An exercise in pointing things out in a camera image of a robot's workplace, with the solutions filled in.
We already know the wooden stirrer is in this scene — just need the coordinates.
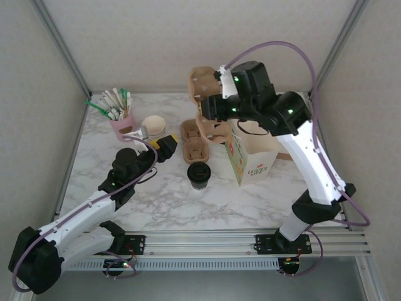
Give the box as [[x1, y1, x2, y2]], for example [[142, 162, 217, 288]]
[[115, 95, 129, 120]]

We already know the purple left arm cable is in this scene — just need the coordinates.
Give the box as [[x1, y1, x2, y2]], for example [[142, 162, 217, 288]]
[[12, 134, 159, 293]]

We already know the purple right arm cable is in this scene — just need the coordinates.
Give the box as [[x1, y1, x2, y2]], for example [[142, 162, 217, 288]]
[[224, 41, 372, 278]]

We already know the aluminium front rail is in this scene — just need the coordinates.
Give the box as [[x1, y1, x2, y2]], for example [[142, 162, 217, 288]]
[[29, 230, 372, 258]]

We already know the white wrapped straw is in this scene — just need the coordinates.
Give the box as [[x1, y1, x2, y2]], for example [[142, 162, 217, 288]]
[[102, 90, 122, 117], [96, 99, 115, 120], [112, 87, 125, 109]]

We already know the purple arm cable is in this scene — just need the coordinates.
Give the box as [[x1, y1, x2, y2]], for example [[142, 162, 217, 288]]
[[224, 41, 372, 278], [12, 134, 159, 293]]

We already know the aluminium frame post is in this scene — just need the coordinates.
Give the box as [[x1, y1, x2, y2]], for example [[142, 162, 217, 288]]
[[31, 0, 93, 100], [306, 0, 372, 101]]

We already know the white flower print paper bag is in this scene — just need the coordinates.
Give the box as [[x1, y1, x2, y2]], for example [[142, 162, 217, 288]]
[[224, 120, 279, 188]]

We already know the grey slotted cable duct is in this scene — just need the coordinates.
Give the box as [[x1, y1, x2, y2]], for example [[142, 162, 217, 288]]
[[59, 258, 280, 271]]

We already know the aluminium side rail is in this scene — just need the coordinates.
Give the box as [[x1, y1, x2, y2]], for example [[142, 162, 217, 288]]
[[48, 93, 93, 233], [305, 92, 351, 231]]

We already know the pink straw holder cup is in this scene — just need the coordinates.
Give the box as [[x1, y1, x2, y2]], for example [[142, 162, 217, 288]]
[[108, 109, 138, 142]]

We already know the stack of paper cups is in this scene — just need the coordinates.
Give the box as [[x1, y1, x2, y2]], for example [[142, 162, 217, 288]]
[[141, 115, 166, 142]]

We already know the controller board with LED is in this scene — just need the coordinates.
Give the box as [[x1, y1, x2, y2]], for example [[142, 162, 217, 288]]
[[103, 258, 131, 271], [278, 256, 301, 273]]

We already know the black lidded coffee cup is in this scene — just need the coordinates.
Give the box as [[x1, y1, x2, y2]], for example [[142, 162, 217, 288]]
[[186, 162, 212, 192]]

